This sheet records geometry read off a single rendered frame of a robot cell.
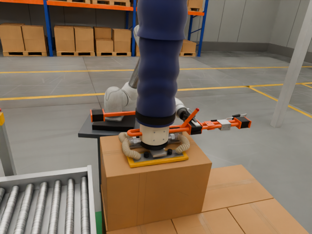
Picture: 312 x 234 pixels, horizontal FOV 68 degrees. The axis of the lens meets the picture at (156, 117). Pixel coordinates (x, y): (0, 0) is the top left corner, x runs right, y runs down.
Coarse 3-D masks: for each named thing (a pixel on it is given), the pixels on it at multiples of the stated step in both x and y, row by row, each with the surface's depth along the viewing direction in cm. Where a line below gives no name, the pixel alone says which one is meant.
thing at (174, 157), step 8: (144, 152) 129; (168, 152) 132; (184, 152) 137; (128, 160) 127; (136, 160) 126; (144, 160) 127; (152, 160) 128; (160, 160) 128; (168, 160) 129; (176, 160) 131
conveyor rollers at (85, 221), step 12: (72, 180) 169; (84, 180) 170; (0, 192) 154; (12, 192) 154; (60, 192) 160; (72, 192) 159; (84, 192) 159; (12, 204) 146; (24, 204) 146; (36, 204) 148; (72, 204) 150; (84, 204) 150; (24, 216) 139; (36, 216) 139; (72, 216) 142; (84, 216) 141; (0, 228) 130; (24, 228) 134; (36, 228) 132; (48, 228) 133; (72, 228) 135; (84, 228) 134
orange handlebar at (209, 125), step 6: (108, 114) 149; (114, 114) 151; (120, 114) 152; (126, 114) 153; (132, 114) 155; (228, 120) 152; (234, 120) 153; (174, 126) 140; (204, 126) 142; (210, 126) 143; (216, 126) 144; (132, 132) 133; (138, 132) 130
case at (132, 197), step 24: (120, 144) 144; (168, 144) 148; (192, 144) 150; (120, 168) 123; (144, 168) 125; (168, 168) 126; (192, 168) 131; (120, 192) 123; (144, 192) 129; (168, 192) 134; (192, 192) 140; (120, 216) 131; (144, 216) 137; (168, 216) 143
